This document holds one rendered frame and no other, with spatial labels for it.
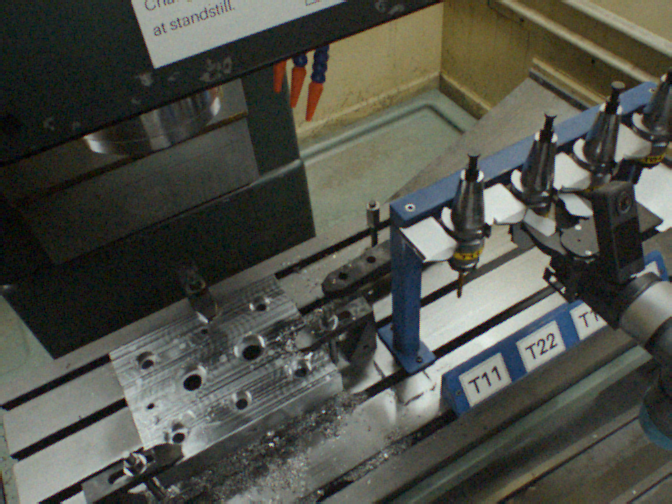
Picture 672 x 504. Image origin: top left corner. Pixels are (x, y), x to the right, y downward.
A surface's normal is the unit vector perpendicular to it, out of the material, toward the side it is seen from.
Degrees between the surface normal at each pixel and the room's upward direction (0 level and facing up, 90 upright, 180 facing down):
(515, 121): 25
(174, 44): 90
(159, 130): 90
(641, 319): 60
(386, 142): 0
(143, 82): 90
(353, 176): 0
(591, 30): 90
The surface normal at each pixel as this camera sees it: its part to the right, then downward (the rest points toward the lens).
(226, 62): 0.50, 0.62
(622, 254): 0.42, 0.17
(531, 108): -0.43, -0.43
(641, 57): -0.86, 0.42
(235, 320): -0.08, -0.66
